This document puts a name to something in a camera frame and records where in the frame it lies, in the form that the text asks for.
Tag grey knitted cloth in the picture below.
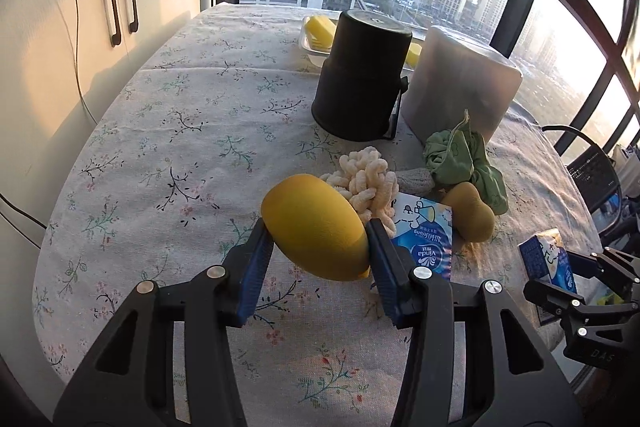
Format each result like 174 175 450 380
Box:
397 168 441 195

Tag blue tissue pack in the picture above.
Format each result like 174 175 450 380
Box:
390 193 455 283
518 228 578 325

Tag black plastic cup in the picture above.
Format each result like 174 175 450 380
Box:
311 8 413 142

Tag white cabinet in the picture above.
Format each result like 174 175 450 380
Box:
0 0 206 253

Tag tan gourd-shaped sponge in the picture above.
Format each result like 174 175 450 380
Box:
441 181 496 242

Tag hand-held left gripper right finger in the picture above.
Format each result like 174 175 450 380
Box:
365 218 586 427

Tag thin black cable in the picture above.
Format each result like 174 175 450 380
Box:
37 0 98 125

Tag yellow egg-shaped sponge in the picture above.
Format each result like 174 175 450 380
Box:
261 174 372 282

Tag white plastic tray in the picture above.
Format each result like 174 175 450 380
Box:
298 14 426 70

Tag green cloth pouch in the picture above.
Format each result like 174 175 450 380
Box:
423 109 509 215

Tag translucent white plastic container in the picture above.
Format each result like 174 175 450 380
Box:
402 25 523 142

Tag black mesh chair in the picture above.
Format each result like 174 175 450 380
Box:
541 124 640 248

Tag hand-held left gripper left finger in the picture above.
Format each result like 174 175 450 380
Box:
52 218 275 427

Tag cream braided rope toy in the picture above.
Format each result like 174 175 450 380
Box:
320 148 399 233

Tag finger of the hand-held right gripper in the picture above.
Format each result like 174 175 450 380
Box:
523 279 588 345
567 247 640 303

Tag black cabinet handle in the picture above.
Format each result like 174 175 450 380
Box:
122 0 140 34
102 0 122 48

